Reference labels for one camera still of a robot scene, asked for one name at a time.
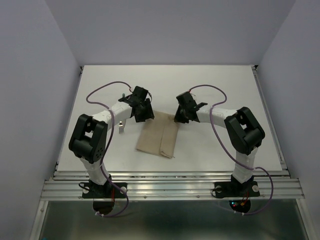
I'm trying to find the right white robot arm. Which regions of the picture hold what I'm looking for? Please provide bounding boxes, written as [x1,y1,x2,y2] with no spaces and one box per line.
[174,91,266,195]

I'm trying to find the silver fork teal handle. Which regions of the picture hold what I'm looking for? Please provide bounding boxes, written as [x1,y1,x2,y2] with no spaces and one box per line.
[118,120,126,135]

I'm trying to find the aluminium rail frame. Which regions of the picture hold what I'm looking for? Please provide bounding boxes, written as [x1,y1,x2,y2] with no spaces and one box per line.
[29,64,311,240]

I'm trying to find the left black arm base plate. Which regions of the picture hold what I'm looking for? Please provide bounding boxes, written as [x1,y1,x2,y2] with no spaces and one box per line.
[78,181,126,199]

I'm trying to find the beige cloth napkin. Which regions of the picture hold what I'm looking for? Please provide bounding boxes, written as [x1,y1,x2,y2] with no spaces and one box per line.
[135,111,179,159]

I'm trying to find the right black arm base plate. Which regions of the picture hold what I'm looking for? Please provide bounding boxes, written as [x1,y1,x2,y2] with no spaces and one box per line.
[211,181,260,199]

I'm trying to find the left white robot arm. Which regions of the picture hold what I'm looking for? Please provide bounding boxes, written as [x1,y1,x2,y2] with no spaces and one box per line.
[68,86,155,197]

